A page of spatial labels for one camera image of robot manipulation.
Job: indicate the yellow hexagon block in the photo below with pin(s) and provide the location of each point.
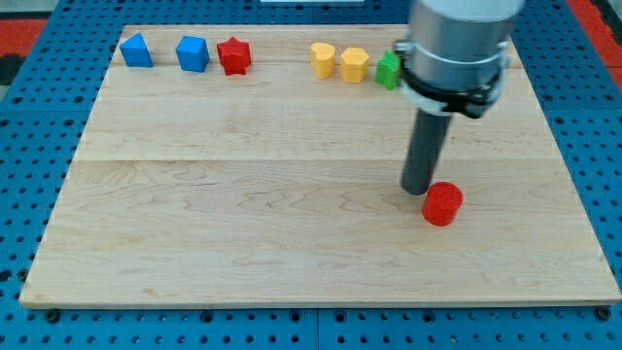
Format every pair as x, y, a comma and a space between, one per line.
353, 65

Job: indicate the yellow heart block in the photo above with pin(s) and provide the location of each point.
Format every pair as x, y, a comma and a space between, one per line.
322, 59

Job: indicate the blue cube block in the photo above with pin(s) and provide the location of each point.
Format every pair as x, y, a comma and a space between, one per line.
192, 53

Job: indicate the green block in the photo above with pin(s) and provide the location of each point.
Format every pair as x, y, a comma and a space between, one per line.
387, 70

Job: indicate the red cylinder block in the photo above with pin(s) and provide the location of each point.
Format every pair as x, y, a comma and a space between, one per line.
442, 204

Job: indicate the light wooden board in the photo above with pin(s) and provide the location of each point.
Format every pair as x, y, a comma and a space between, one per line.
276, 189

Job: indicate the blue triangular prism block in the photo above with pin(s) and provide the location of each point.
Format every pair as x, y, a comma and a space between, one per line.
135, 52

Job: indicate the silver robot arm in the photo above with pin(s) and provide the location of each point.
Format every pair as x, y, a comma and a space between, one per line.
453, 57

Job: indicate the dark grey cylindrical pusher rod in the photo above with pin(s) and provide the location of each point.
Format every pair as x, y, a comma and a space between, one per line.
426, 143

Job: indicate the red star block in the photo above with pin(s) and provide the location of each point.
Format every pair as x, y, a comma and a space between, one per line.
234, 56

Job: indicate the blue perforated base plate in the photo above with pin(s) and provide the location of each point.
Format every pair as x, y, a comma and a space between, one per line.
46, 108

